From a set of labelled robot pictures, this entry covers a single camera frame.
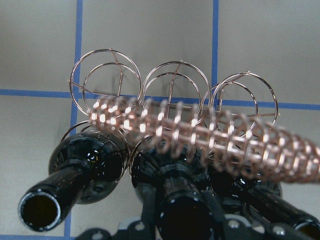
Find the copper wire bottle basket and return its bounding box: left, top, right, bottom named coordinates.
left=58, top=47, right=320, bottom=186

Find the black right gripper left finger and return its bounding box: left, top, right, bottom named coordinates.
left=75, top=217, right=148, bottom=240

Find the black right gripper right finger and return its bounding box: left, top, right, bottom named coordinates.
left=201, top=190, right=300, bottom=240

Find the dark wine bottle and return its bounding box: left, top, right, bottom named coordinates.
left=210, top=171, right=320, bottom=240
left=130, top=140, right=219, bottom=240
left=18, top=130, right=129, bottom=232

